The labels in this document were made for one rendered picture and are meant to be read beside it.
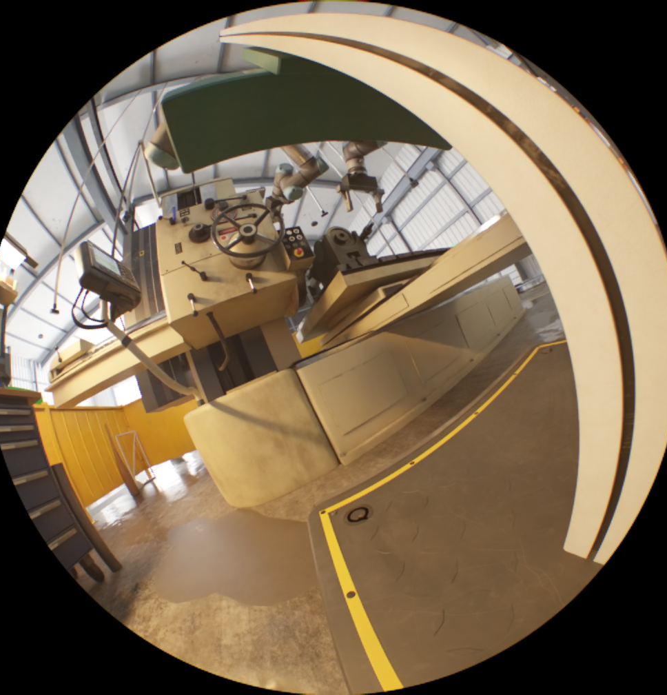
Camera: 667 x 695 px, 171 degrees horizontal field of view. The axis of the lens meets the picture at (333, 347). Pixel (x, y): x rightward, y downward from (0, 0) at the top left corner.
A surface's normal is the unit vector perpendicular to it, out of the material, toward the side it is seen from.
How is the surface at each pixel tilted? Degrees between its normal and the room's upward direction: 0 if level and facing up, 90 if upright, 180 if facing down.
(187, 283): 90
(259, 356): 90
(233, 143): 180
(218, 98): 180
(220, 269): 90
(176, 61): 169
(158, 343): 90
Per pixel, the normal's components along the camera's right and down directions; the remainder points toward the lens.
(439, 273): -0.85, 0.36
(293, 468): 0.33, -0.22
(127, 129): 0.25, 0.96
